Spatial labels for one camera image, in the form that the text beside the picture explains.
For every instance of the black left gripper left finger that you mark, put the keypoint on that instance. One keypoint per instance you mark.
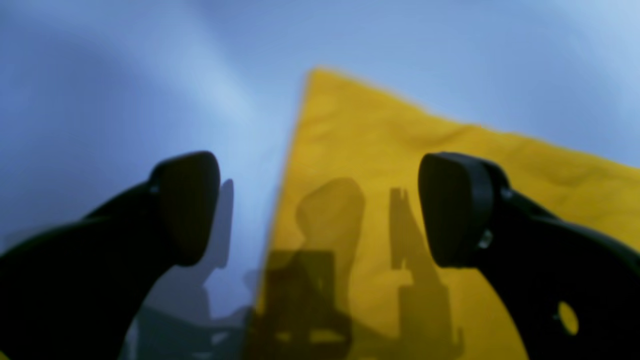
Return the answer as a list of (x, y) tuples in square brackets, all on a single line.
[(71, 292)]

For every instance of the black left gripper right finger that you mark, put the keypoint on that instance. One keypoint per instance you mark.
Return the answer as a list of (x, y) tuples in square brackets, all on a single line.
[(572, 292)]

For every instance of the yellow T-shirt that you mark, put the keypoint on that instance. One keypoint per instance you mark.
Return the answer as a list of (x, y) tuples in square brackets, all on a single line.
[(401, 235)]

